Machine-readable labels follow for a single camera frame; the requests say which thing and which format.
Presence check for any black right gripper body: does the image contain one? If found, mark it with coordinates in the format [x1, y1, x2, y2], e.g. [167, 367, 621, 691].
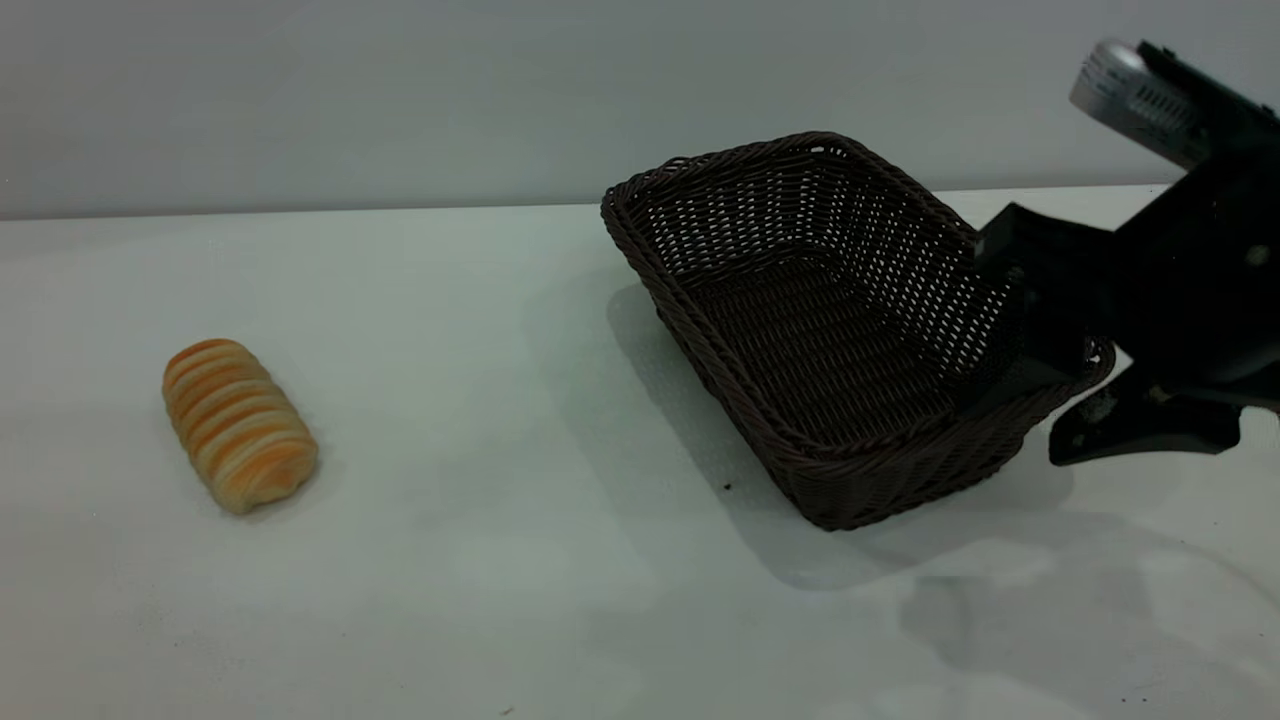
[1085, 140, 1280, 406]

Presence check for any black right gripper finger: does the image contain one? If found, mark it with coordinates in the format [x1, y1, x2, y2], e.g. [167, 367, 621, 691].
[1048, 385, 1246, 467]
[960, 203, 1121, 416]

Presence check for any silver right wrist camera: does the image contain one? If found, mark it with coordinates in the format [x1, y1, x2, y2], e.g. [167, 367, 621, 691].
[1069, 38, 1280, 169]

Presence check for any orange striped bread roll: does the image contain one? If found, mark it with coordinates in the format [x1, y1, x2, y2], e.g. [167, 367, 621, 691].
[162, 338, 320, 516]

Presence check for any dark woven wicker basket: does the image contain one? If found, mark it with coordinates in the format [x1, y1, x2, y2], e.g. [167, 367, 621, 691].
[600, 131, 1117, 532]

